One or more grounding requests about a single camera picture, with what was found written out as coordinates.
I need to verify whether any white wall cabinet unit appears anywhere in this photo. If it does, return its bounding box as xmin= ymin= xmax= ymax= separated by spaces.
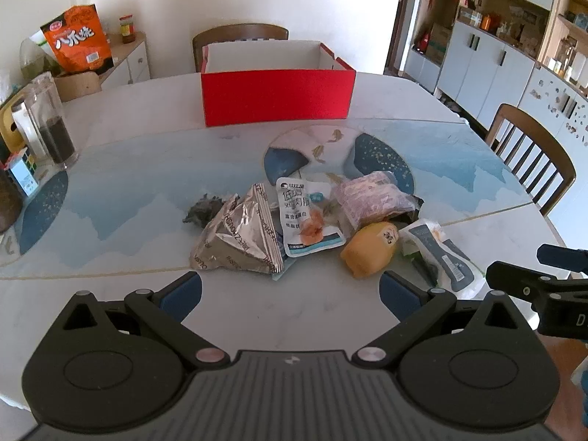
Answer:
xmin=399 ymin=0 xmax=588 ymax=157

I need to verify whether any brown jar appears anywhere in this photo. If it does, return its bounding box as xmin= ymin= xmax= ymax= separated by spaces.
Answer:
xmin=0 ymin=165 xmax=25 ymax=235

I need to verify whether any brown wooden chair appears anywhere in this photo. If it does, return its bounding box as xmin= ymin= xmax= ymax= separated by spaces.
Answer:
xmin=484 ymin=103 xmax=577 ymax=216
xmin=192 ymin=24 xmax=290 ymax=73

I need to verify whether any grey white pouch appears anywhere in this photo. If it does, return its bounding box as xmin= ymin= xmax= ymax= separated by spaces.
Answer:
xmin=397 ymin=218 xmax=487 ymax=301

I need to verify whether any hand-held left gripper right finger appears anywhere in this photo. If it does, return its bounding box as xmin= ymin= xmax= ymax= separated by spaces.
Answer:
xmin=351 ymin=270 xmax=522 ymax=371

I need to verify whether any dark wrapper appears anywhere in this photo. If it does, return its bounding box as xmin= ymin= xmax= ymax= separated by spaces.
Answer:
xmin=183 ymin=193 xmax=230 ymax=228

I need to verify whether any white blue snack packet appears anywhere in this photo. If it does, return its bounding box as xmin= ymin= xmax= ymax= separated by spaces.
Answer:
xmin=276 ymin=177 xmax=346 ymax=258

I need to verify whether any yellow-rimmed white container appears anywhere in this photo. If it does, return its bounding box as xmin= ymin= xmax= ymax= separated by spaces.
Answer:
xmin=0 ymin=94 xmax=47 ymax=161

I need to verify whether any red cardboard box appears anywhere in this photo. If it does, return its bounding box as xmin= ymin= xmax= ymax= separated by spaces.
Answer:
xmin=201 ymin=40 xmax=356 ymax=128

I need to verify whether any silver snack bag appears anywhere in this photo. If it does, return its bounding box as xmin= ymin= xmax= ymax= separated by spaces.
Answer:
xmin=190 ymin=183 xmax=286 ymax=276

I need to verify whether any white sideboard cabinet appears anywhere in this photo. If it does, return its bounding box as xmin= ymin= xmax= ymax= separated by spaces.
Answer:
xmin=55 ymin=32 xmax=151 ymax=102

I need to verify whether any pink meat packet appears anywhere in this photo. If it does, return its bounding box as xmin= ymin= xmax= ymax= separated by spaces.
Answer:
xmin=331 ymin=171 xmax=414 ymax=230

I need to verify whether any glass jar with dark granules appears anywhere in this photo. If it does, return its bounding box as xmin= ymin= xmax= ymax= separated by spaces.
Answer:
xmin=25 ymin=73 xmax=80 ymax=170

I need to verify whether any orange snack bag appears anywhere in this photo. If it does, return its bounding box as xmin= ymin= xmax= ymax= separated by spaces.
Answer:
xmin=40 ymin=4 xmax=115 ymax=74

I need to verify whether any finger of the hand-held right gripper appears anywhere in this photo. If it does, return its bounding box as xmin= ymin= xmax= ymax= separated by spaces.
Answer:
xmin=486 ymin=260 xmax=588 ymax=306
xmin=537 ymin=243 xmax=588 ymax=272

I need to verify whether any brown door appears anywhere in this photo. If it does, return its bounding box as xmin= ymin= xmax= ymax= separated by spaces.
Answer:
xmin=385 ymin=0 xmax=416 ymax=76

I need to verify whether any green white packet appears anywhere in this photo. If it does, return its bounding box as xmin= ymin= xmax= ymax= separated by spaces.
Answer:
xmin=21 ymin=30 xmax=60 ymax=79

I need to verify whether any red-lidded sauce bottle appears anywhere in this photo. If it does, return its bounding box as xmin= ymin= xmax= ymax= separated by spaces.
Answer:
xmin=118 ymin=14 xmax=137 ymax=46

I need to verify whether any yellow bun packet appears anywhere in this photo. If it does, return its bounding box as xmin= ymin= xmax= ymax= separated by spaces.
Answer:
xmin=340 ymin=221 xmax=399 ymax=279

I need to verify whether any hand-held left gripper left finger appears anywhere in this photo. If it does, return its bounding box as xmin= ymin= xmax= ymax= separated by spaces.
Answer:
xmin=61 ymin=272 xmax=231 ymax=373

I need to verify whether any person's right hand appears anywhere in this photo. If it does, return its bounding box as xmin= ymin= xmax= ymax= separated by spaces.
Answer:
xmin=571 ymin=362 xmax=588 ymax=407

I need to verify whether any brown cardboard carton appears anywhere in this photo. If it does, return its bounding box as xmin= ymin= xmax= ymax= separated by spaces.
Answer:
xmin=429 ymin=23 xmax=453 ymax=60

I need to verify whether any painted glass turntable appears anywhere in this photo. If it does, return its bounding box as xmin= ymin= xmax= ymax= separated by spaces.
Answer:
xmin=0 ymin=117 xmax=565 ymax=282

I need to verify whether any white marble desktop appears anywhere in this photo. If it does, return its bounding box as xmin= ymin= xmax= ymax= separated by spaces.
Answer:
xmin=0 ymin=71 xmax=568 ymax=412

